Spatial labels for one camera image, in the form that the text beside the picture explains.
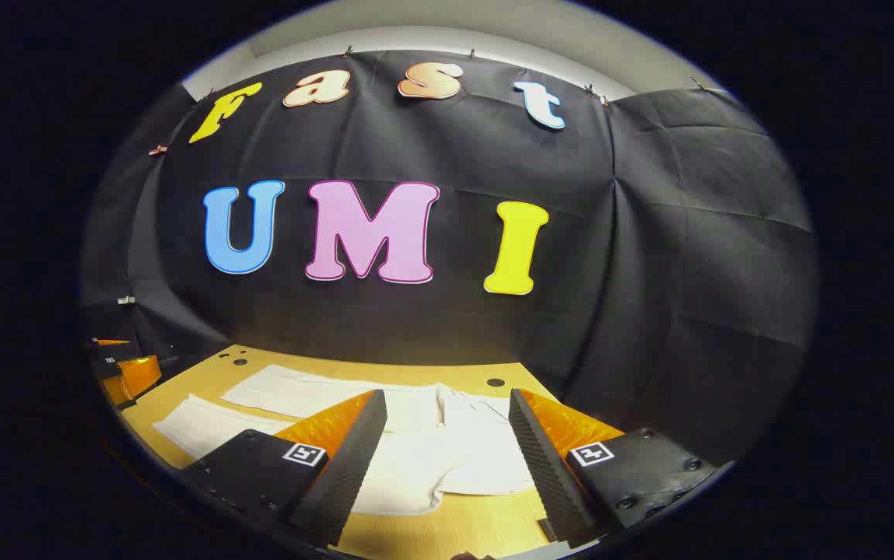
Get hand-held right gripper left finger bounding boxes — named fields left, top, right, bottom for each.
left=182, top=389, right=387, bottom=548

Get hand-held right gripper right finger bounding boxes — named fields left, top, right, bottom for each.
left=509, top=389, right=735, bottom=549

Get white jeans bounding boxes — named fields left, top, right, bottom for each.
left=153, top=364, right=537, bottom=516

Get black backdrop cloth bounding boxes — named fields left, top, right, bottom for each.
left=81, top=51, right=817, bottom=467

